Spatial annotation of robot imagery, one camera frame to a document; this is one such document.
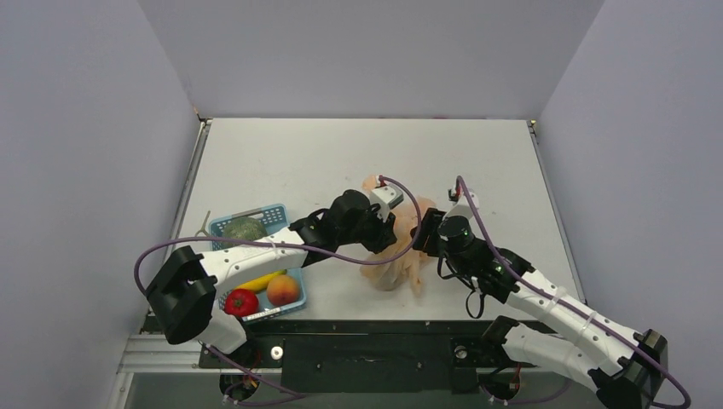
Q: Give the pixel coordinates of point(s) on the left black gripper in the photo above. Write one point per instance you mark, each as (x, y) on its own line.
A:
(384, 235)

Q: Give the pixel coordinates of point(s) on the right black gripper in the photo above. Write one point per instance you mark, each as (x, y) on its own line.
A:
(425, 241)

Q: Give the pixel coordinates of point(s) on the beige plastic bag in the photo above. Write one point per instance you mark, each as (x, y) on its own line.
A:
(405, 269)

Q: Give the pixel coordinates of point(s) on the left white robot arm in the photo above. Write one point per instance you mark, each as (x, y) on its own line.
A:
(183, 294)

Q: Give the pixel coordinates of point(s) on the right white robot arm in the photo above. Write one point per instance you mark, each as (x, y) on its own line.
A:
(623, 367)

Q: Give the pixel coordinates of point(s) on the fake peach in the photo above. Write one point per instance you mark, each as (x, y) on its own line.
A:
(282, 290)

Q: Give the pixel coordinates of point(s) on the yellow fake banana bunch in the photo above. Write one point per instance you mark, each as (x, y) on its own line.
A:
(261, 283)

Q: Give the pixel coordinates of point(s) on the green fake melon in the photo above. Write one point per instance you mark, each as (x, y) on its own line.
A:
(246, 228)

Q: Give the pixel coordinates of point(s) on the red fake tomato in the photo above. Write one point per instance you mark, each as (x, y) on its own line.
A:
(241, 303)

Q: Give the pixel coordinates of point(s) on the blue plastic basket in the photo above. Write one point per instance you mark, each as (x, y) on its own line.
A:
(274, 219)

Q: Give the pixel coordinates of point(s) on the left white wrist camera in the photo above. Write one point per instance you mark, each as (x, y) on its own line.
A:
(385, 197)

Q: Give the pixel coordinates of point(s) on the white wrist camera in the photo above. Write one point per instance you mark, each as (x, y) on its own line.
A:
(385, 197)
(462, 201)

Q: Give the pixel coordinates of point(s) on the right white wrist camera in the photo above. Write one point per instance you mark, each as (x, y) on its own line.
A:
(462, 201)

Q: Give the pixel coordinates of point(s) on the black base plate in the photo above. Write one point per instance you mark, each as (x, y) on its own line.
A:
(372, 356)

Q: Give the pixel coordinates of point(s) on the aluminium rail frame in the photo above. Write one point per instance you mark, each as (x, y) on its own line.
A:
(151, 354)

